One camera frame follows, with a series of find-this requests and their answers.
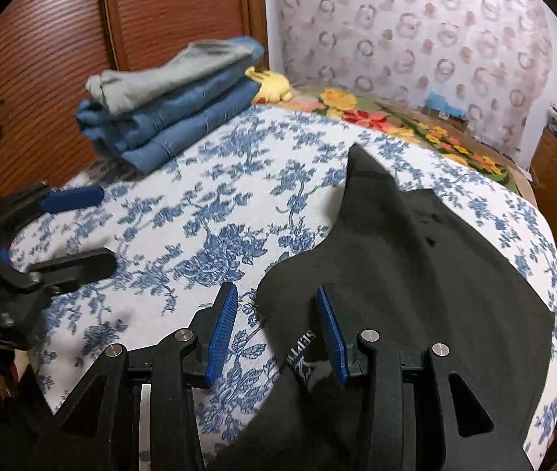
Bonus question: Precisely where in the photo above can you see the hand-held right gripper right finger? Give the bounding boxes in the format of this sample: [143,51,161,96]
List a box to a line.
[316,285,530,471]

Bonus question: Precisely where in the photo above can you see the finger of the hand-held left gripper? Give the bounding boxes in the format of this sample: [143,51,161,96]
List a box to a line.
[0,248,117,296]
[0,181,104,221]

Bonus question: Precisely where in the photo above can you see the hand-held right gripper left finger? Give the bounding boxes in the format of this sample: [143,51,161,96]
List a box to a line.
[33,283,238,471]

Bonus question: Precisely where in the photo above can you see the black pants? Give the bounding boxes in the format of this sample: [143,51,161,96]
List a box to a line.
[200,142,557,471]

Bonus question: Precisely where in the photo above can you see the blue floral white bedsheet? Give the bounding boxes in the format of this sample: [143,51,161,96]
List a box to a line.
[8,103,557,471]

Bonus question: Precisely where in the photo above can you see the folded blue jeans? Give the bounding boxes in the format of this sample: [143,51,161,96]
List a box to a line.
[76,61,260,154]
[121,81,260,175]

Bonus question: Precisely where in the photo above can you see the brown slatted wooden wardrobe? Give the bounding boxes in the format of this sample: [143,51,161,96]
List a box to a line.
[0,0,270,207]

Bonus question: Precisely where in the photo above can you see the colourful floral blanket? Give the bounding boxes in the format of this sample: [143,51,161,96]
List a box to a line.
[283,86,535,197]

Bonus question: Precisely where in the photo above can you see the yellow plush toy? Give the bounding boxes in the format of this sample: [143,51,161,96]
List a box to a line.
[245,66,293,104]

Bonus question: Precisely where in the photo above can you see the cardboard box with blue cloth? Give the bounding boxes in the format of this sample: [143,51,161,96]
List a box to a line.
[426,89,469,121]

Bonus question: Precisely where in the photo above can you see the ring patterned sheer curtain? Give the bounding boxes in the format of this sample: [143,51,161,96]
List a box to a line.
[273,0,554,168]

